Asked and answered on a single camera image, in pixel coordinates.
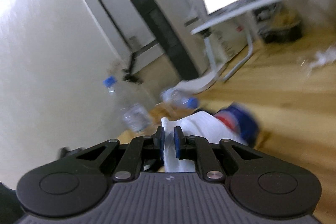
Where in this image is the white paper towel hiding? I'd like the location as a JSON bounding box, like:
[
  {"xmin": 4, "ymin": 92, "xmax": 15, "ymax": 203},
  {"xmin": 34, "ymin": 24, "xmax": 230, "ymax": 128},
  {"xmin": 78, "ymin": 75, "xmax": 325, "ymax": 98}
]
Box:
[{"xmin": 161, "ymin": 111, "xmax": 247, "ymax": 173}]

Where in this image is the black cable on wall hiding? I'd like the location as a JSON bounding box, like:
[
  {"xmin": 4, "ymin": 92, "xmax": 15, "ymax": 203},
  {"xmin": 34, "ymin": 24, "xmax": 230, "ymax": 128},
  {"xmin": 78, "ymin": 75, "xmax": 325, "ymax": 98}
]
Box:
[{"xmin": 69, "ymin": 0, "xmax": 144, "ymax": 83}]

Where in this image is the black tower appliance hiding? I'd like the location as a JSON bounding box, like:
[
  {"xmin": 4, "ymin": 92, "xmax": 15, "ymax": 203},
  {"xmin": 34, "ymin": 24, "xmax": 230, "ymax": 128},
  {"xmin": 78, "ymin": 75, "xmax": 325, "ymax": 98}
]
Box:
[{"xmin": 130, "ymin": 0, "xmax": 203, "ymax": 81}]

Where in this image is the lying clear water bottle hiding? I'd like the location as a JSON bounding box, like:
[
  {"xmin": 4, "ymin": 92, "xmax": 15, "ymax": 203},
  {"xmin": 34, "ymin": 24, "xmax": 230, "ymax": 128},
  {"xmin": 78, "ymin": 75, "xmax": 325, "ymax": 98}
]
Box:
[{"xmin": 161, "ymin": 88, "xmax": 199, "ymax": 109}]

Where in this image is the white folding laptop stand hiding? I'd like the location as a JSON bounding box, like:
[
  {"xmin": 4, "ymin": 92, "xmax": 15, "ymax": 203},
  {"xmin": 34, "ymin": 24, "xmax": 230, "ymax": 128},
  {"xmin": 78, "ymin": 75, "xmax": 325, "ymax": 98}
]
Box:
[{"xmin": 190, "ymin": 0, "xmax": 334, "ymax": 83}]

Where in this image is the blue Pepsi can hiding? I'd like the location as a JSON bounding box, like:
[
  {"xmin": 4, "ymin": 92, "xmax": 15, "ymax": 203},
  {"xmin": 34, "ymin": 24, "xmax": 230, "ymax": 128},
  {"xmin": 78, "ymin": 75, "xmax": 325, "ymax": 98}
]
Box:
[{"xmin": 214, "ymin": 103, "xmax": 260, "ymax": 147}]

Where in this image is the clear plastic wrapper with spoon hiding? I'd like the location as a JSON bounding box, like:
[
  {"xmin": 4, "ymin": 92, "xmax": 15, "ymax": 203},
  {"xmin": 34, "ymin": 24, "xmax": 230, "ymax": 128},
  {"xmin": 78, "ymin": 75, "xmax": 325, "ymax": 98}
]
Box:
[{"xmin": 297, "ymin": 44, "xmax": 336, "ymax": 75}]

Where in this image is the white fresh paper bag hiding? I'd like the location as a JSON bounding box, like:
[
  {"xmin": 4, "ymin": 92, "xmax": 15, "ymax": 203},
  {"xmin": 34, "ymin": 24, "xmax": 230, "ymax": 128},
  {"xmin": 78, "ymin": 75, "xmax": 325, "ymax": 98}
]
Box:
[{"xmin": 210, "ymin": 19, "xmax": 247, "ymax": 64}]

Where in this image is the upright clear water bottle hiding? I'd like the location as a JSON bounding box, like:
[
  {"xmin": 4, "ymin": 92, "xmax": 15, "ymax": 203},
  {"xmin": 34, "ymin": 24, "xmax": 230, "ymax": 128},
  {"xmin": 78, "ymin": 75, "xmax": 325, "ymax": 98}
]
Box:
[{"xmin": 103, "ymin": 76, "xmax": 153, "ymax": 134}]

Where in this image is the black snack package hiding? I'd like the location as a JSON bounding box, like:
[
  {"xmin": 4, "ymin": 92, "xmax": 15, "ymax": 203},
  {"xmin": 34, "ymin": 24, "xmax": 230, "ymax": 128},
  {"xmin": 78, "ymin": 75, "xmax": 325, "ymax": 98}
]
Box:
[{"xmin": 253, "ymin": 2, "xmax": 303, "ymax": 44}]

